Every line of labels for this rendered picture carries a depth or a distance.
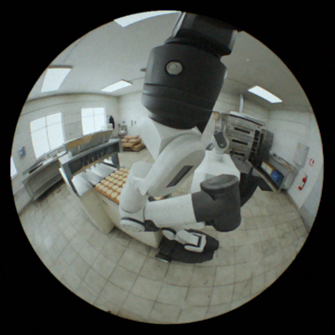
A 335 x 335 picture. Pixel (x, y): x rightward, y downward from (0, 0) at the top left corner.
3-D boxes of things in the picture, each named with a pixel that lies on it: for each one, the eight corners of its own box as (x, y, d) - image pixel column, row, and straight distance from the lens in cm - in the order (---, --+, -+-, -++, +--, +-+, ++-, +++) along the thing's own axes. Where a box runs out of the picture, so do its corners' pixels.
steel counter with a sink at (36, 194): (37, 208, 380) (16, 169, 355) (35, 199, 444) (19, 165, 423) (104, 158, 442) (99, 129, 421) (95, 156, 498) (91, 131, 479)
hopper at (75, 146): (64, 155, 122) (61, 143, 120) (102, 140, 140) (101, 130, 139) (69, 159, 93) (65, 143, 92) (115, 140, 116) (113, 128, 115)
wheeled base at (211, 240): (212, 235, 159) (222, 224, 132) (206, 268, 145) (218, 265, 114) (172, 225, 153) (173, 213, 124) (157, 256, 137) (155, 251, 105)
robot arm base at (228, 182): (207, 215, 41) (234, 207, 42) (207, 237, 31) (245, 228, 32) (199, 179, 35) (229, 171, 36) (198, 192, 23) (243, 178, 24)
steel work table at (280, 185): (254, 167, 509) (261, 147, 492) (264, 169, 557) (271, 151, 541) (277, 194, 391) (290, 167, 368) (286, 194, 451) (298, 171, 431)
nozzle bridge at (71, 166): (69, 186, 133) (57, 158, 123) (110, 161, 154) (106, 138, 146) (78, 197, 103) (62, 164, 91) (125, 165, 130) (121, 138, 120)
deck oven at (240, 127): (220, 166, 368) (230, 109, 347) (215, 155, 477) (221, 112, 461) (253, 172, 443) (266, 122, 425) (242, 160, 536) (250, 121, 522)
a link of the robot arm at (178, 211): (143, 208, 44) (194, 198, 36) (137, 235, 40) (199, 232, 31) (126, 191, 38) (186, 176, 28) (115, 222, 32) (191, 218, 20)
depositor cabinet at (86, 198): (76, 202, 256) (59, 168, 223) (97, 185, 268) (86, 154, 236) (110, 237, 164) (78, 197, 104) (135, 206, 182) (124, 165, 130)
